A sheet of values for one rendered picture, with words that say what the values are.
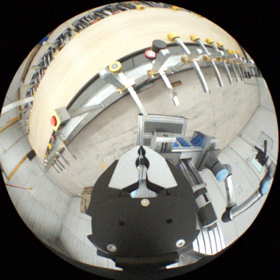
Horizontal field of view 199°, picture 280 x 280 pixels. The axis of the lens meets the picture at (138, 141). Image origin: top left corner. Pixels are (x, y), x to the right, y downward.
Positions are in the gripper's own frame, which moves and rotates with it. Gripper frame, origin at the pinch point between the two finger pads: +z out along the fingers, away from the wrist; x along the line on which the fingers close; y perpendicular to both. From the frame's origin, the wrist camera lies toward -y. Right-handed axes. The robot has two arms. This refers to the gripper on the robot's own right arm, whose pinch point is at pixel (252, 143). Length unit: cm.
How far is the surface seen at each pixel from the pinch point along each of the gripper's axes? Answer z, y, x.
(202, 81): 36, -28, -41
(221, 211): -36, 163, 110
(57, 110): 11, -8, -116
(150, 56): 41, -40, -77
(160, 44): 19, -34, -76
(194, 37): 36, -75, -42
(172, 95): 44, -13, -61
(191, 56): 30, -42, -54
